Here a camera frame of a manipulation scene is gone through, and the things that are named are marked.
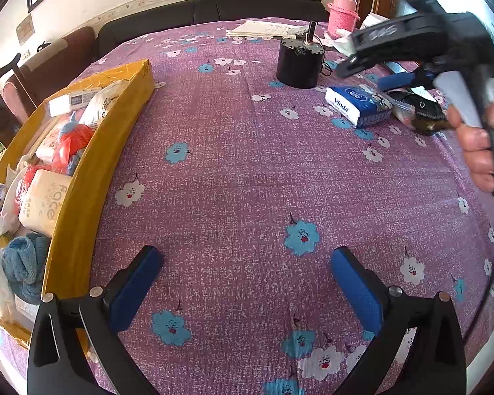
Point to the dark wooden chair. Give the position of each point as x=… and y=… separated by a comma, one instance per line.
x=6, y=74

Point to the wall certificate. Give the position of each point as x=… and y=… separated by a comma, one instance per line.
x=24, y=28

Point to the purple floral tablecloth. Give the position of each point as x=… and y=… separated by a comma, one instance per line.
x=251, y=173

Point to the person's right hand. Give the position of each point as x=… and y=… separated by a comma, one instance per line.
x=475, y=152

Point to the small blue knitted piece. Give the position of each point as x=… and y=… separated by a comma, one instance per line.
x=72, y=122

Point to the black packet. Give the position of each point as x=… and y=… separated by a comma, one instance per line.
x=418, y=109

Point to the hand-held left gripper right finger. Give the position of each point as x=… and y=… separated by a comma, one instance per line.
x=356, y=288

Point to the black bag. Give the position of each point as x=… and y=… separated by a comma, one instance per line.
x=43, y=45

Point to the pink tissue pack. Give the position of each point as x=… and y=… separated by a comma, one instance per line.
x=49, y=142

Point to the yellow cardboard box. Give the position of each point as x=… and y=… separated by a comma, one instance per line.
x=86, y=181

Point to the cream tissue pack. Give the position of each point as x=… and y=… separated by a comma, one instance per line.
x=43, y=203

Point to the white glove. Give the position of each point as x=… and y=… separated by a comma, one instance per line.
x=341, y=41

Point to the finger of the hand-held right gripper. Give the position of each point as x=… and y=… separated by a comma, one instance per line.
x=378, y=39
x=397, y=80

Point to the white cup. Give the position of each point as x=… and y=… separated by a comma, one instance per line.
x=374, y=19

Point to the black smartphone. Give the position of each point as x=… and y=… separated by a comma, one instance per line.
x=399, y=67

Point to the white notebook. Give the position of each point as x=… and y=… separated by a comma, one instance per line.
x=267, y=28

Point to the red plastic bag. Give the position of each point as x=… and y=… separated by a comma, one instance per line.
x=24, y=181
x=70, y=144

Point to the white paw print tissue pack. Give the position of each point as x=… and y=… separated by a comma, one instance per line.
x=103, y=105

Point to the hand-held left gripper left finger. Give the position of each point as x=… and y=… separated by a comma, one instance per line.
x=138, y=284

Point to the black sofa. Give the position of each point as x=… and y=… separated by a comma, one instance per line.
x=214, y=12

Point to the brown armchair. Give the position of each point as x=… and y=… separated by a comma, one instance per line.
x=49, y=66

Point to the white carton with blue label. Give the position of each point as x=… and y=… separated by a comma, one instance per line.
x=68, y=101

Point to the black cylinder motor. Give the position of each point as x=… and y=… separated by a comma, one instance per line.
x=299, y=63

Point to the blue knitted cloth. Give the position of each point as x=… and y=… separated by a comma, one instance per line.
x=22, y=261

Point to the pink bottle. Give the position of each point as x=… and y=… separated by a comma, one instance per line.
x=343, y=14

